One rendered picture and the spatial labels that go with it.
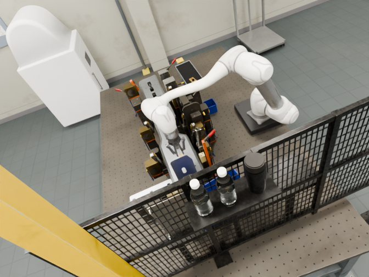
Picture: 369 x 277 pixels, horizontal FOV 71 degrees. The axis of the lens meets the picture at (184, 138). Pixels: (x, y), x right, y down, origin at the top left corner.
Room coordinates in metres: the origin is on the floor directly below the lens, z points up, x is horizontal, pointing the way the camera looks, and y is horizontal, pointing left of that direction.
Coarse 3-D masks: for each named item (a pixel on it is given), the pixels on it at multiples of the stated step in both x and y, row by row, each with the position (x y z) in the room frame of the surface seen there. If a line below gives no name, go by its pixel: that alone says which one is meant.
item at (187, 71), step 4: (184, 64) 2.01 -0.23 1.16; (188, 64) 1.98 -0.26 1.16; (180, 68) 1.97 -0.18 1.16; (184, 68) 1.95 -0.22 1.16; (188, 68) 1.93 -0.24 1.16; (192, 68) 1.90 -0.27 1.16; (180, 72) 1.92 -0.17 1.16; (184, 72) 1.89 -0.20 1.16; (188, 72) 1.87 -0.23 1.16; (192, 72) 1.85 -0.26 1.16; (196, 72) 1.83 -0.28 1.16; (184, 76) 1.83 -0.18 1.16; (188, 76) 1.81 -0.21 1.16; (192, 76) 1.79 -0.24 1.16; (196, 76) 1.77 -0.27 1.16; (200, 76) 1.75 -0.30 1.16; (184, 80) 1.78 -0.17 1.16; (188, 80) 1.76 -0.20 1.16
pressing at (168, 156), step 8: (144, 80) 2.27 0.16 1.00; (152, 80) 2.22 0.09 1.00; (144, 88) 2.13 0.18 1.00; (160, 88) 2.03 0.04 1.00; (144, 96) 2.01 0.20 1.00; (152, 96) 1.96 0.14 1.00; (168, 104) 1.77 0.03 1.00; (160, 136) 1.44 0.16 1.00; (184, 136) 1.34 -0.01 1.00; (160, 144) 1.36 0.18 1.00; (168, 152) 1.25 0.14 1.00; (184, 152) 1.19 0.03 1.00; (192, 152) 1.17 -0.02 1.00; (168, 160) 1.18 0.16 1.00; (168, 168) 1.12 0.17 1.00; (184, 168) 1.06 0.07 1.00; (200, 168) 1.02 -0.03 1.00; (176, 176) 1.02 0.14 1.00
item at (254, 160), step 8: (256, 152) 0.54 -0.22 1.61; (248, 160) 0.51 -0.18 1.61; (256, 160) 0.50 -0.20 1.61; (264, 160) 0.49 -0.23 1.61; (248, 168) 0.49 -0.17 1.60; (256, 168) 0.48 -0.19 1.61; (264, 168) 0.48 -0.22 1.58; (248, 176) 0.49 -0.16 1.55; (256, 176) 0.47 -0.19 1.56; (264, 176) 0.48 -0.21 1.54; (248, 184) 0.50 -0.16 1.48; (256, 184) 0.48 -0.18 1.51; (264, 184) 0.48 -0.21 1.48; (256, 192) 0.48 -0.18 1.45
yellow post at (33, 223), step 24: (0, 168) 0.52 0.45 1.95; (0, 192) 0.45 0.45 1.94; (24, 192) 0.50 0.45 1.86; (0, 216) 0.43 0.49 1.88; (24, 216) 0.44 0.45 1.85; (48, 216) 0.48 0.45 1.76; (24, 240) 0.43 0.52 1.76; (48, 240) 0.43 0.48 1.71; (72, 240) 0.45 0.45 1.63; (96, 240) 0.52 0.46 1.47; (72, 264) 0.43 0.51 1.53; (96, 264) 0.43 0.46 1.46; (120, 264) 0.49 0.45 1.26
